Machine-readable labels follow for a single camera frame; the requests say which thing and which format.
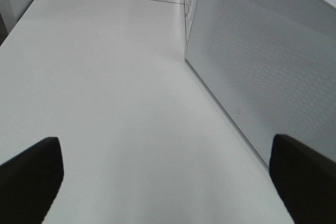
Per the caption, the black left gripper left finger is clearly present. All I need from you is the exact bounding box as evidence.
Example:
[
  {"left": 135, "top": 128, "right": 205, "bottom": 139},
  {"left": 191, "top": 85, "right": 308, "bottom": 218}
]
[{"left": 1, "top": 137, "right": 64, "bottom": 223}]

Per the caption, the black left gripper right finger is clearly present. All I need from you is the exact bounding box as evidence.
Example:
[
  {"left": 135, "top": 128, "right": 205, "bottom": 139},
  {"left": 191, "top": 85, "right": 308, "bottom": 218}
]
[{"left": 269, "top": 134, "right": 335, "bottom": 223}]

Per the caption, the white microwave door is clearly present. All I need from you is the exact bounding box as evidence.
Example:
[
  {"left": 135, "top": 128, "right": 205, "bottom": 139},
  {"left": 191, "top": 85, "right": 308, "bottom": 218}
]
[{"left": 186, "top": 0, "right": 335, "bottom": 161}]

